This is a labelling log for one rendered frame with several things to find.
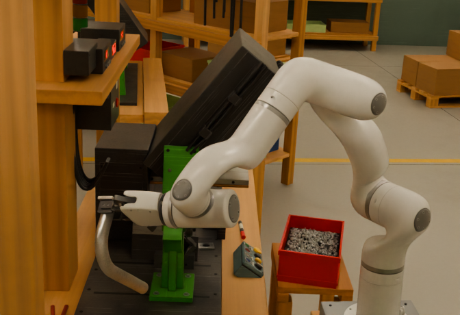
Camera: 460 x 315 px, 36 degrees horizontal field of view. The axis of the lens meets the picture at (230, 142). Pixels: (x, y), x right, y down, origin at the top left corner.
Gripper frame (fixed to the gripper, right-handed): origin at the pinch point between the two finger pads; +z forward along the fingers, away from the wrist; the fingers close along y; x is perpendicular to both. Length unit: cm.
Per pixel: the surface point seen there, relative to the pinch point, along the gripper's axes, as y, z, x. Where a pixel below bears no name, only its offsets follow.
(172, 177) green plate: -53, 19, -37
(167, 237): -38.1, 6.5, -9.5
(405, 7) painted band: -767, 104, -725
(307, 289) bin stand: -97, -17, -16
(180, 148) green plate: -49, 16, -45
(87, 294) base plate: -46, 34, 6
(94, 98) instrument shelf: -1.0, 15.6, -33.3
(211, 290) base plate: -64, 3, -3
